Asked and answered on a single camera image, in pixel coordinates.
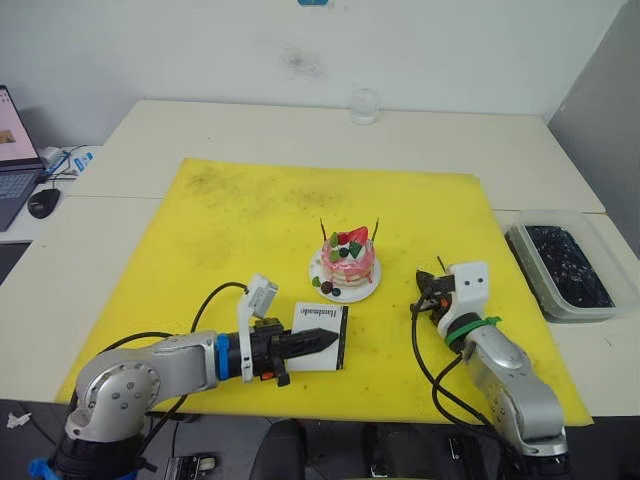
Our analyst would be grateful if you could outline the open laptop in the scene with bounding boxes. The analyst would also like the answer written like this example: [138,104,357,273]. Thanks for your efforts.
[0,84,47,233]

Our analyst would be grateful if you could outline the black computer mouse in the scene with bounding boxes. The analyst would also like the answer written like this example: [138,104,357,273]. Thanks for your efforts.
[26,188,63,220]

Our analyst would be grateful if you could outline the blue tape on robot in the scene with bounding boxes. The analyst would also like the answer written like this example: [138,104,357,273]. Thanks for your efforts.
[27,456,57,479]

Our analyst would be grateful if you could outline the green zip tie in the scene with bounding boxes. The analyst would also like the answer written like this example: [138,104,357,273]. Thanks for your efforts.
[444,314,504,347]

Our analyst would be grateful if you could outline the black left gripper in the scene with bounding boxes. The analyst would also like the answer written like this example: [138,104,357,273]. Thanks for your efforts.
[249,317,339,388]

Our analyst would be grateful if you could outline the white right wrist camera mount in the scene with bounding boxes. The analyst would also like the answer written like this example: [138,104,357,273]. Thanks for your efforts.
[436,260,489,337]

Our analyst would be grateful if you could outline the clear plastic container dark contents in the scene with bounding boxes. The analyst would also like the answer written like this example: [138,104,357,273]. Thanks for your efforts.
[503,208,632,324]

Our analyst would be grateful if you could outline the clear glass jar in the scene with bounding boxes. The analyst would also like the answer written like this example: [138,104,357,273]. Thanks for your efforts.
[349,86,380,127]

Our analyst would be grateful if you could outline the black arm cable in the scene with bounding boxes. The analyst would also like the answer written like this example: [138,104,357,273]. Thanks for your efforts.
[409,299,506,431]
[99,282,252,362]

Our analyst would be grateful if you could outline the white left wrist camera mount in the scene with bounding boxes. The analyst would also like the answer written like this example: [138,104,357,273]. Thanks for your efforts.
[236,273,280,384]

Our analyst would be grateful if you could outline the white and black matchbox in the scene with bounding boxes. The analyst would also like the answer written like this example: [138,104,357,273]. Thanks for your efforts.
[287,301,351,373]

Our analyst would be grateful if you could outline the yellow foam mat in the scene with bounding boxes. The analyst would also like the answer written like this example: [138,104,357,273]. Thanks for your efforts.
[54,157,594,427]

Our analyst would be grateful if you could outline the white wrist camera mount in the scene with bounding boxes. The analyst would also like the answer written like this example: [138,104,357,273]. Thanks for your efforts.
[436,260,489,337]
[236,273,280,384]

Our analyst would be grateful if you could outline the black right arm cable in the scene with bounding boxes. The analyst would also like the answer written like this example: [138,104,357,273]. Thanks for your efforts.
[409,299,506,431]

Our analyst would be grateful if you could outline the small white plate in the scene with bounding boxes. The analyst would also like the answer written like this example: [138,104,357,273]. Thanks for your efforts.
[307,243,383,305]

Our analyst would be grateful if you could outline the pink fruit-topped cake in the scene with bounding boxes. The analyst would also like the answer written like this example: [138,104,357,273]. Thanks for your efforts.
[319,226,377,289]

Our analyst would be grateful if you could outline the white adapter with blue label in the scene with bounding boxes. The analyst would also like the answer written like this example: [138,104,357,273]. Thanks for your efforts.
[38,144,97,177]

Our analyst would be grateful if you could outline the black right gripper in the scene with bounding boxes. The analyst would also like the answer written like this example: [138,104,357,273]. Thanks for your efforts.
[409,268,457,324]

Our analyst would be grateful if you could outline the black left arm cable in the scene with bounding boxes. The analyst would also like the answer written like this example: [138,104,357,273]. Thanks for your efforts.
[99,282,252,362]

